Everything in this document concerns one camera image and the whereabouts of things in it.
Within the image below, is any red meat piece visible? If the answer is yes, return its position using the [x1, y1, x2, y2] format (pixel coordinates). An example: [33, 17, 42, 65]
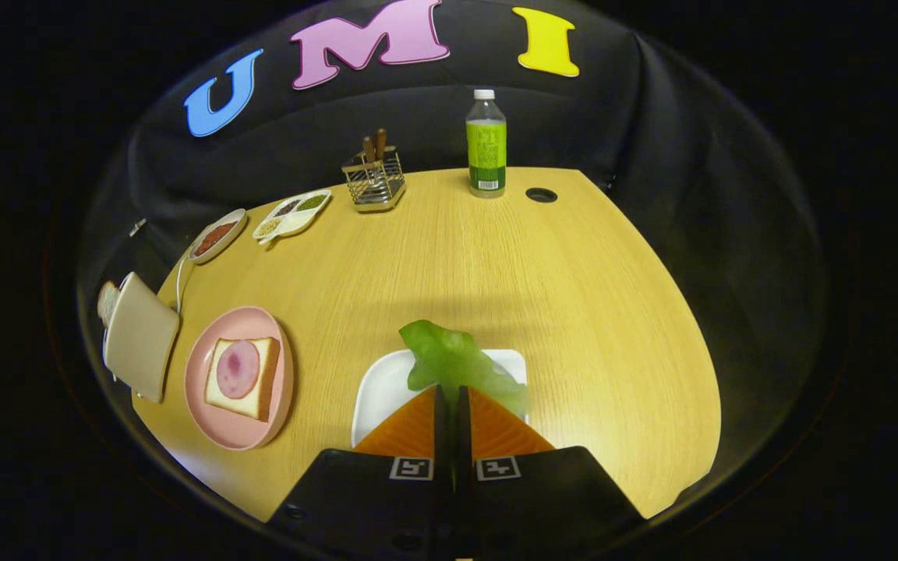
[195, 222, 239, 256]

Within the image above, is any white divided dish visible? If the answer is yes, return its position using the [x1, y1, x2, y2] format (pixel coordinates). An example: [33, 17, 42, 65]
[253, 189, 333, 247]

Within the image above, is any bread slice under ham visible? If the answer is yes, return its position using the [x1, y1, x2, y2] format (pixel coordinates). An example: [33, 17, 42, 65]
[204, 337, 281, 423]

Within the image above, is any green lettuce leaf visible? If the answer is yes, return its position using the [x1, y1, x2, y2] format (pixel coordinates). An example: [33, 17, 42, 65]
[398, 319, 532, 418]

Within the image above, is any green label drink bottle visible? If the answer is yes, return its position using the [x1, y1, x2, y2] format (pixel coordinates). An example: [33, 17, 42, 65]
[465, 89, 508, 199]

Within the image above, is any pink plate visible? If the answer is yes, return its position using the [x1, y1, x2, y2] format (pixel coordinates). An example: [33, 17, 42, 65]
[184, 305, 295, 452]

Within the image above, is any round white plate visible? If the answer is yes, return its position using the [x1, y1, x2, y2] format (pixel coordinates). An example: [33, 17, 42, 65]
[188, 208, 248, 265]

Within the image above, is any black backdrop cloth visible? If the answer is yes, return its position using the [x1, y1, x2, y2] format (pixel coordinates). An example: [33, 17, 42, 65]
[75, 0, 828, 507]

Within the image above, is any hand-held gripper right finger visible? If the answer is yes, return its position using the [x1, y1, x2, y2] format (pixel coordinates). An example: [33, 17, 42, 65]
[454, 384, 646, 561]

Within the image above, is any white toaster cable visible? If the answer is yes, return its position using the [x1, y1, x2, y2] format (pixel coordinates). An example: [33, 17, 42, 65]
[175, 253, 196, 315]

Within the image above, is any white toaster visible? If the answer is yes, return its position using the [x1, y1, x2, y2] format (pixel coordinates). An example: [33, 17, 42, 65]
[103, 272, 182, 404]

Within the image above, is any round pink ham slice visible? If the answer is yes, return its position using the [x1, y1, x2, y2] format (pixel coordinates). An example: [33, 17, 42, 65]
[216, 340, 261, 400]

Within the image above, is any wire utensil holder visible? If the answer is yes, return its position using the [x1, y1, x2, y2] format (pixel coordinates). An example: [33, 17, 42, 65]
[341, 146, 407, 213]

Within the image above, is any square white plate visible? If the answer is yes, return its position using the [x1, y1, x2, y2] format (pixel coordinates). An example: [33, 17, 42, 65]
[351, 348, 529, 449]

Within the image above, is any toasted bread slice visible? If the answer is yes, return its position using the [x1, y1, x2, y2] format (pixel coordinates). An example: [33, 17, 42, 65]
[97, 280, 122, 328]

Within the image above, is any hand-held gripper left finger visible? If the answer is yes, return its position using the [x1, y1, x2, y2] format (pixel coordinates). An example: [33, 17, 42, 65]
[266, 384, 456, 561]

